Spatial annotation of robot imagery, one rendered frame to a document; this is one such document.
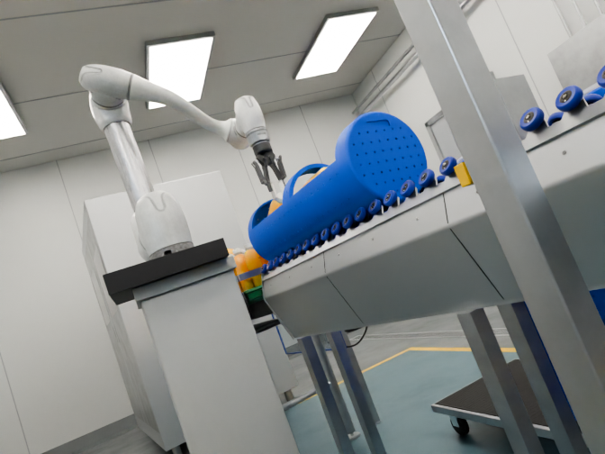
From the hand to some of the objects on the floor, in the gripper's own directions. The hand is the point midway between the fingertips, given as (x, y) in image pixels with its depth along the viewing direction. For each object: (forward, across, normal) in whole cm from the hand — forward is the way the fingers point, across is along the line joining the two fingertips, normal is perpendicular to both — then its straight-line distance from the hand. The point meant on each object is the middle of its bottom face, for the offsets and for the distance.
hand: (277, 190), depth 189 cm
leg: (+122, +13, +24) cm, 125 cm away
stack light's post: (+121, +42, +69) cm, 146 cm away
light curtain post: (+123, -27, -118) cm, 173 cm away
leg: (+122, -1, +24) cm, 124 cm away
